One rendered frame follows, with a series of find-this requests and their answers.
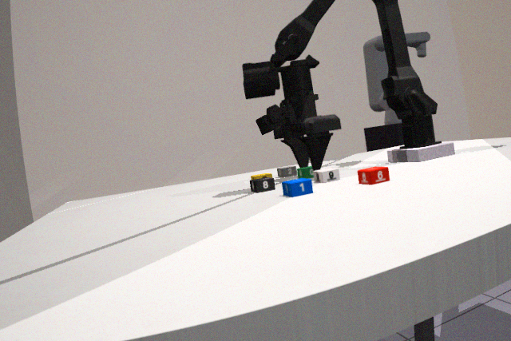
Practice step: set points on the red block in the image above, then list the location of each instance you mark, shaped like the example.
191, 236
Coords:
374, 175

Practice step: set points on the green digit block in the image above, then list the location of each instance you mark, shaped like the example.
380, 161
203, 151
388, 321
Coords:
305, 173

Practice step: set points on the blue block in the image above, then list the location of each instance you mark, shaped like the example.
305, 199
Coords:
294, 188

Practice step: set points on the yellow block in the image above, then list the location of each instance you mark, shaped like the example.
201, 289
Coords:
261, 176

